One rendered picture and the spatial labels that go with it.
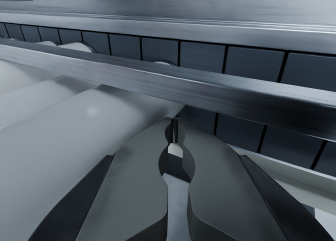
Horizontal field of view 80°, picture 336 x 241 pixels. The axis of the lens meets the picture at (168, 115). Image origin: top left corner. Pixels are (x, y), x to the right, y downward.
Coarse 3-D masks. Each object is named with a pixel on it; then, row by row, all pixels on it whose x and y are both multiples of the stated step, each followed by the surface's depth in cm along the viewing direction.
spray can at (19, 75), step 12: (72, 48) 20; (84, 48) 20; (0, 60) 15; (0, 72) 15; (12, 72) 15; (24, 72) 16; (36, 72) 16; (48, 72) 17; (0, 84) 14; (12, 84) 15; (24, 84) 15
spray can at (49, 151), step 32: (96, 96) 11; (128, 96) 12; (0, 128) 8; (32, 128) 8; (64, 128) 9; (96, 128) 10; (128, 128) 11; (0, 160) 7; (32, 160) 8; (64, 160) 8; (96, 160) 9; (0, 192) 7; (32, 192) 7; (64, 192) 8; (0, 224) 6; (32, 224) 7
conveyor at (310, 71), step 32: (0, 32) 29; (32, 32) 25; (64, 32) 22; (96, 32) 20; (192, 64) 16; (224, 64) 16; (256, 64) 14; (288, 64) 13; (320, 64) 12; (224, 128) 18; (256, 128) 16; (288, 160) 16; (320, 160) 15
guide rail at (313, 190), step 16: (176, 144) 16; (256, 160) 15; (272, 160) 15; (272, 176) 13; (288, 176) 13; (304, 176) 13; (320, 176) 13; (288, 192) 13; (304, 192) 13; (320, 192) 12; (320, 208) 12
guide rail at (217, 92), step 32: (32, 64) 13; (64, 64) 11; (96, 64) 10; (128, 64) 10; (160, 64) 10; (160, 96) 9; (192, 96) 8; (224, 96) 7; (256, 96) 7; (288, 96) 6; (320, 96) 6; (288, 128) 7; (320, 128) 6
